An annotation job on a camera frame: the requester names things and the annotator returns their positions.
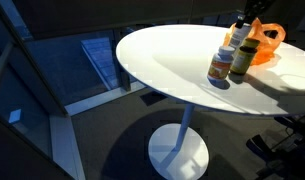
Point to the orange plastic bag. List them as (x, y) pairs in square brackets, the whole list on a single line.
[(266, 47)]

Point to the brown bottle with yellow cap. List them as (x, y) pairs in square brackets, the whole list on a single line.
[(244, 58)]

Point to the dark equipment stand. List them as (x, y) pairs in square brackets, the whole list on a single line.
[(285, 146)]

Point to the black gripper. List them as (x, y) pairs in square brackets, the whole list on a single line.
[(256, 8)]

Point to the white table pedestal base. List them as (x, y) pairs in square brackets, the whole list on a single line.
[(178, 156)]

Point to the tall white and blue bottle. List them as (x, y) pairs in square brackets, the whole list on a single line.
[(240, 35)]

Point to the white bottle with orange label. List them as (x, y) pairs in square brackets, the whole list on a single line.
[(220, 66)]

